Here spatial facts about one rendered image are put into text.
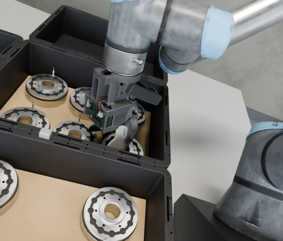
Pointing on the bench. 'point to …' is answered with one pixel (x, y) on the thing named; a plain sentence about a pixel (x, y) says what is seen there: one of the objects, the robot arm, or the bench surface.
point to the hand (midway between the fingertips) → (114, 142)
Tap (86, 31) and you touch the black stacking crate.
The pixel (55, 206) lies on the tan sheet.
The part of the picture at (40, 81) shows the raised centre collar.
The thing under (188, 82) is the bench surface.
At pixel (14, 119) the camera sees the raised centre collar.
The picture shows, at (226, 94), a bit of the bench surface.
